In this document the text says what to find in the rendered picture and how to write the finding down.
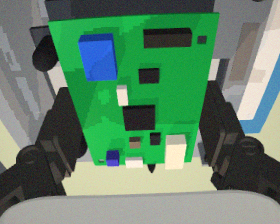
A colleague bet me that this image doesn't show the green circuit board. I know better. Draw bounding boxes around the green circuit board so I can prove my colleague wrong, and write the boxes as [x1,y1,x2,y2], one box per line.
[48,12,220,169]

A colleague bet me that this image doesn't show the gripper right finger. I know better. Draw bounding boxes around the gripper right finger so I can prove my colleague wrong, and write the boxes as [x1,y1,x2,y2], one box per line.
[199,80,280,205]

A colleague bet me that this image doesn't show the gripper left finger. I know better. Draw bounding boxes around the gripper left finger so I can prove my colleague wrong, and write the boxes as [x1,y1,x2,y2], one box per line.
[0,87,83,217]

